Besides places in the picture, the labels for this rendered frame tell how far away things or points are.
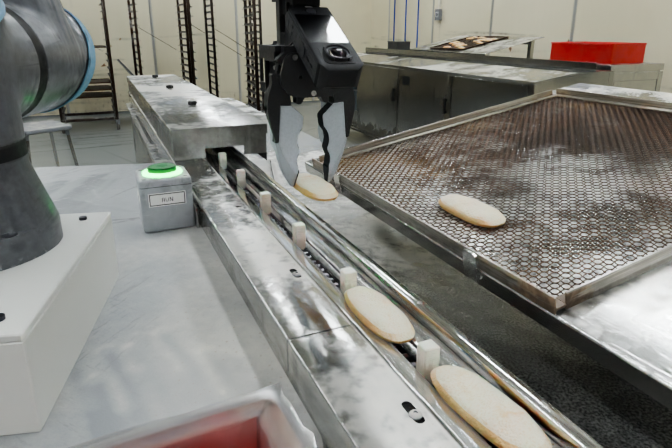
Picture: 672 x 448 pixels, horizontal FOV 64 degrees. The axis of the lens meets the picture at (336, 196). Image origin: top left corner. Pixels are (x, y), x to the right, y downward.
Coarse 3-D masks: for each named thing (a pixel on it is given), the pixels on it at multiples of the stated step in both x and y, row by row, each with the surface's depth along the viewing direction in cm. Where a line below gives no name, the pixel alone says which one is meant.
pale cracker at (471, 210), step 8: (440, 200) 62; (448, 200) 61; (456, 200) 60; (464, 200) 60; (472, 200) 60; (448, 208) 60; (456, 208) 59; (464, 208) 58; (472, 208) 58; (480, 208) 57; (488, 208) 57; (456, 216) 59; (464, 216) 57; (472, 216) 56; (480, 216) 56; (488, 216) 56; (496, 216) 56; (480, 224) 55; (488, 224) 55; (496, 224) 55
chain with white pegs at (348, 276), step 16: (224, 160) 101; (240, 176) 88; (304, 224) 64; (304, 240) 64; (352, 272) 51; (400, 352) 45; (432, 352) 39; (416, 368) 40; (432, 368) 40; (432, 384) 40
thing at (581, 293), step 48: (528, 96) 98; (576, 96) 96; (384, 144) 88; (432, 144) 84; (528, 144) 77; (576, 144) 74; (624, 144) 71; (432, 192) 67; (480, 192) 64; (528, 192) 62; (576, 192) 60; (576, 240) 50; (528, 288) 43; (576, 288) 41
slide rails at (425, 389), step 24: (216, 168) 98; (240, 168) 98; (240, 192) 83; (264, 216) 73; (288, 216) 73; (288, 240) 64; (312, 240) 64; (312, 264) 58; (336, 264) 58; (336, 288) 53; (408, 312) 48; (432, 336) 44; (456, 360) 41; (456, 432) 34
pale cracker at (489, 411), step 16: (448, 368) 39; (448, 384) 37; (464, 384) 37; (480, 384) 37; (448, 400) 36; (464, 400) 35; (480, 400) 35; (496, 400) 35; (464, 416) 35; (480, 416) 34; (496, 416) 34; (512, 416) 34; (528, 416) 34; (480, 432) 34; (496, 432) 33; (512, 432) 33; (528, 432) 33
